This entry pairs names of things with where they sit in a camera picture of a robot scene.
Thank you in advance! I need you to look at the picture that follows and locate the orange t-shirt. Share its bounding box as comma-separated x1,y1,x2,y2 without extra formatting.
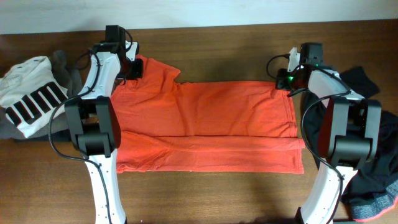
111,58,304,174

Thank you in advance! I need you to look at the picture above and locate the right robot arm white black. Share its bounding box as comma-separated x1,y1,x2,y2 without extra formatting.
276,64,381,224

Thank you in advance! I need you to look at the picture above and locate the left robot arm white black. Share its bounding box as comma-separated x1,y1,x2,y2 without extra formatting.
65,42,142,223

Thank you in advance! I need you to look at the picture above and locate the grey folded garment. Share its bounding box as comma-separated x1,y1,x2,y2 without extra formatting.
0,50,88,140

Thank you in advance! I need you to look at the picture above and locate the dark folded garment under pile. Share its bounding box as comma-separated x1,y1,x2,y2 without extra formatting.
14,130,71,142

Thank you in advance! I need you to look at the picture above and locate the white shirt with black letters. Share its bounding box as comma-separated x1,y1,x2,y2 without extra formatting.
0,56,74,139

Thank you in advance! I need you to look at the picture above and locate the black garment with grey band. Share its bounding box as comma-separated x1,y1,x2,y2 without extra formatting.
304,66,397,222

